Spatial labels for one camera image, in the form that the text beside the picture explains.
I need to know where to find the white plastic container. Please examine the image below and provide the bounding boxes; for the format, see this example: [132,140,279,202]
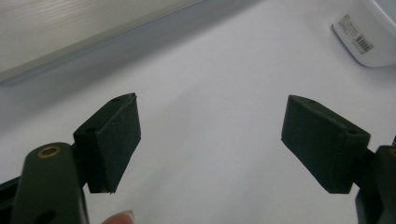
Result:
[331,0,396,69]

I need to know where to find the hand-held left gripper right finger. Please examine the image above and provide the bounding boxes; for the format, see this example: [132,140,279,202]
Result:
[280,94,372,195]

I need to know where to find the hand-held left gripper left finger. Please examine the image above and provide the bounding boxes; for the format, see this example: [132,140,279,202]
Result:
[73,91,142,195]

